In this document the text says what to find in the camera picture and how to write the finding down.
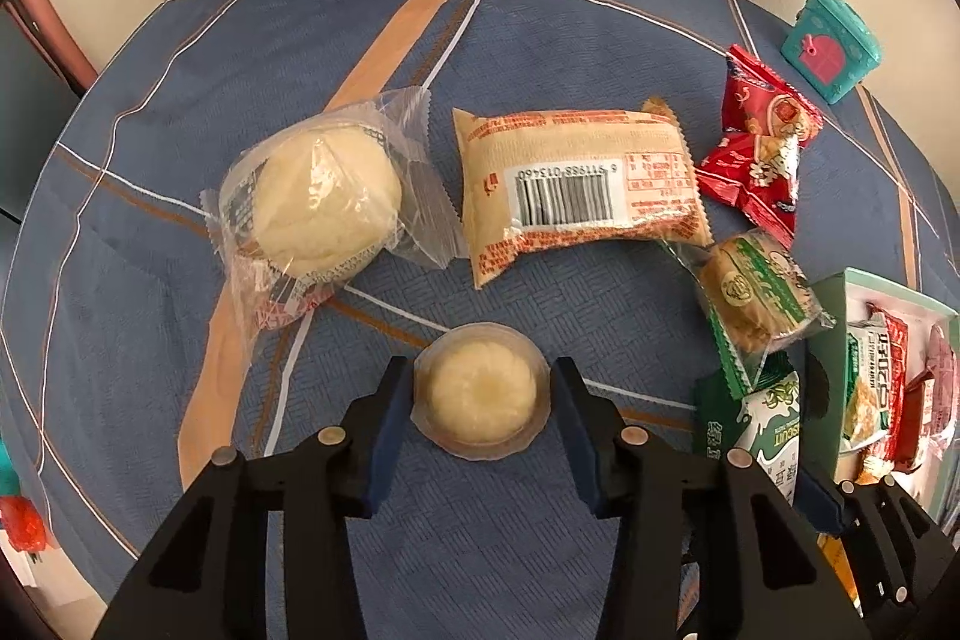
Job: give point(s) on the long red gold-print packet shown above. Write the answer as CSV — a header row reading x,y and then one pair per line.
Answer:
x,y
919,422

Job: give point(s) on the red and teal object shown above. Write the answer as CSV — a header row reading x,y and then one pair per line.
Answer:
x,y
19,520

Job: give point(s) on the small teal box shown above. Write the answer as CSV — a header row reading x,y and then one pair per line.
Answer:
x,y
832,48

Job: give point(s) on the beige barcode bread packet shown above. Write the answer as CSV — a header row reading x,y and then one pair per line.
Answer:
x,y
570,160

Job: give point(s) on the red and white packet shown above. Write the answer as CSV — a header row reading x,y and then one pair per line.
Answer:
x,y
892,340

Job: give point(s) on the blue plaid tablecloth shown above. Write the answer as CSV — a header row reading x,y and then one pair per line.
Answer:
x,y
225,33

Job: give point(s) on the clear wrapped white bun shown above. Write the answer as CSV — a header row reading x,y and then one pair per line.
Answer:
x,y
322,197

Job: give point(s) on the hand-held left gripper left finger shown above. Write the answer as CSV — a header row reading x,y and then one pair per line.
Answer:
x,y
390,437

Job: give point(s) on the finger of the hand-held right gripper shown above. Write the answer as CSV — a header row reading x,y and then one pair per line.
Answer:
x,y
821,497

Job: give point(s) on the yellow clear packet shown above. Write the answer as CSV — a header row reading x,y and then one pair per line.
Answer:
x,y
836,565

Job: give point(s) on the green and white biscuit packet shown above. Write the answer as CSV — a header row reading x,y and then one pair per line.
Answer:
x,y
772,437

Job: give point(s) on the pink panel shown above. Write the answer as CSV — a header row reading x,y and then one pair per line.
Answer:
x,y
52,33

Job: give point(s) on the teal-edged white box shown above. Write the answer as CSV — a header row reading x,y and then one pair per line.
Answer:
x,y
825,340

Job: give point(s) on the clear green-edged biscuit packet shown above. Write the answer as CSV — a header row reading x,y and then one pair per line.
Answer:
x,y
750,295

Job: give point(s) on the pale jelly cup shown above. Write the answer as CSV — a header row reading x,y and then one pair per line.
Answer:
x,y
476,392

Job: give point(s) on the pink snack packet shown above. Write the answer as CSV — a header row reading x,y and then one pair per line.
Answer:
x,y
946,370

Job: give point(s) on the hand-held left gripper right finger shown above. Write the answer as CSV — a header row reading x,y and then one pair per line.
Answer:
x,y
577,437

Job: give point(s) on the red snack packet with picture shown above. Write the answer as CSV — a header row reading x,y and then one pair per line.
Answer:
x,y
750,183
765,100

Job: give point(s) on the green cracker packet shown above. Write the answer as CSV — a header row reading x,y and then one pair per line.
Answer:
x,y
862,392

